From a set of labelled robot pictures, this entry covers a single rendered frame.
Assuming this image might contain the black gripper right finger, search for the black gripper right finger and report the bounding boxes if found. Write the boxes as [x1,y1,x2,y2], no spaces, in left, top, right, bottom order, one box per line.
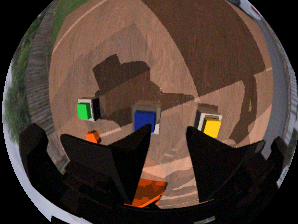
[185,125,266,202]

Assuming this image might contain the blue button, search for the blue button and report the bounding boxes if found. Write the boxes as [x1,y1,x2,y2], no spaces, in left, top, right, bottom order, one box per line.
[132,103,161,135]

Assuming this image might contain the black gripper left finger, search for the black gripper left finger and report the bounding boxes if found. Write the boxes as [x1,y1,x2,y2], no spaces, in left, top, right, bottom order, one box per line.
[60,124,152,205]

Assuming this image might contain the yellow button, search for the yellow button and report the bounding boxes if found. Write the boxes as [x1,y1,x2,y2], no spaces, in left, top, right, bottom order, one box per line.
[194,108,222,139]

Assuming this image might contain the green button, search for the green button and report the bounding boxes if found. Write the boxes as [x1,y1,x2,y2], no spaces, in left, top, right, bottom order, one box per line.
[77,96,101,121]

